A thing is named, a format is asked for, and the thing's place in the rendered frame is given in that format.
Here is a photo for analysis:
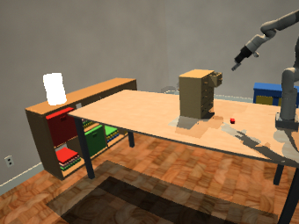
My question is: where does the dark brown wooden drawer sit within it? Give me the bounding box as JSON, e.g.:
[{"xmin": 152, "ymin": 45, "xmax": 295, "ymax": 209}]
[
  {"xmin": 208, "ymin": 87, "xmax": 214, "ymax": 98},
  {"xmin": 208, "ymin": 72, "xmax": 222, "ymax": 88},
  {"xmin": 201, "ymin": 101, "xmax": 208, "ymax": 118},
  {"xmin": 201, "ymin": 76, "xmax": 208, "ymax": 91},
  {"xmin": 201, "ymin": 89, "xmax": 208, "ymax": 104},
  {"xmin": 208, "ymin": 97, "xmax": 214, "ymax": 111}
]

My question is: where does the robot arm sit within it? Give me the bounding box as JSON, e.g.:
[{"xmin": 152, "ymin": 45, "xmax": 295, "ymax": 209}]
[{"xmin": 252, "ymin": 10, "xmax": 299, "ymax": 119}]

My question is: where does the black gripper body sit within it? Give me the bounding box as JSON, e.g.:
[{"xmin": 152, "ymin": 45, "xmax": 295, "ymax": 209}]
[{"xmin": 235, "ymin": 40, "xmax": 259, "ymax": 63}]

